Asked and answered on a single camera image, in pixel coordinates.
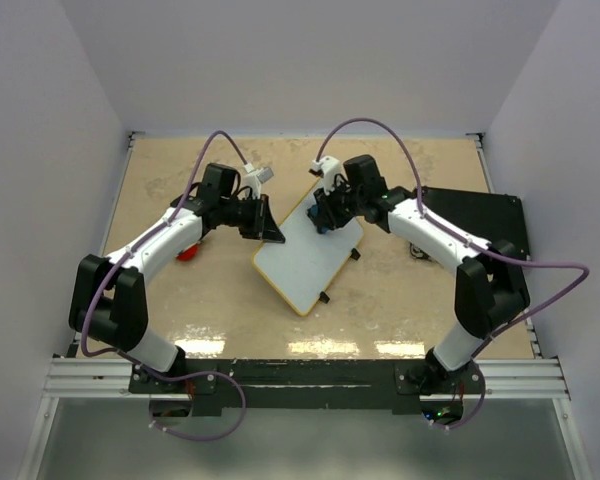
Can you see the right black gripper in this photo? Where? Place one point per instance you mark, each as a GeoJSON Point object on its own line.
{"type": "Point", "coordinates": [327, 214]}

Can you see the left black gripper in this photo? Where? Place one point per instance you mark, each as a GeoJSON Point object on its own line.
{"type": "Point", "coordinates": [263, 225]}

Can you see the blue whiteboard eraser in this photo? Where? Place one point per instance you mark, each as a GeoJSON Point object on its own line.
{"type": "Point", "coordinates": [319, 219]}

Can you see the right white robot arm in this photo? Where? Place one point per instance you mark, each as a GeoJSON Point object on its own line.
{"type": "Point", "coordinates": [490, 287]}

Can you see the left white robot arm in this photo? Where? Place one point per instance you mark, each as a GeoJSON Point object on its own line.
{"type": "Point", "coordinates": [109, 302]}

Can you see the yellow framed whiteboard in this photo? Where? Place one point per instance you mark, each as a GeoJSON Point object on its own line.
{"type": "Point", "coordinates": [301, 269]}

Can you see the red white toy car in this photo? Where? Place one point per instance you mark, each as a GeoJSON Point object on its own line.
{"type": "Point", "coordinates": [188, 253]}

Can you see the black hard case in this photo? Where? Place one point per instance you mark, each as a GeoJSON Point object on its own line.
{"type": "Point", "coordinates": [490, 216]}

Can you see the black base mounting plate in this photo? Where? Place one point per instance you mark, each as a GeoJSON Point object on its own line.
{"type": "Point", "coordinates": [402, 387]}

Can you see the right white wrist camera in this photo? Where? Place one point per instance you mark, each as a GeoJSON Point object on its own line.
{"type": "Point", "coordinates": [327, 169]}

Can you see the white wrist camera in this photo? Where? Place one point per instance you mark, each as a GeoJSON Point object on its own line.
{"type": "Point", "coordinates": [327, 169]}
{"type": "Point", "coordinates": [254, 178]}

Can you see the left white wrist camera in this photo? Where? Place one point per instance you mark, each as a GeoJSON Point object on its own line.
{"type": "Point", "coordinates": [254, 178]}

